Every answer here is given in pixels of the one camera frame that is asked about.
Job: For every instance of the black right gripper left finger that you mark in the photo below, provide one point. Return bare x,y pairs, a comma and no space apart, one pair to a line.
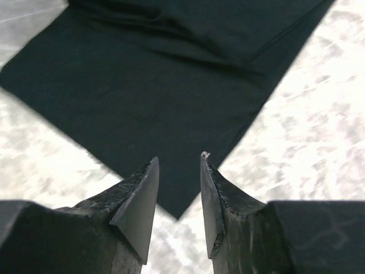
107,233

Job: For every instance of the black t-shirt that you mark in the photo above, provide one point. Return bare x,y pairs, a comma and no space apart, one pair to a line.
132,80

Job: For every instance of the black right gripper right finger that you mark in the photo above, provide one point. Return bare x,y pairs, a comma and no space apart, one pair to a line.
244,235

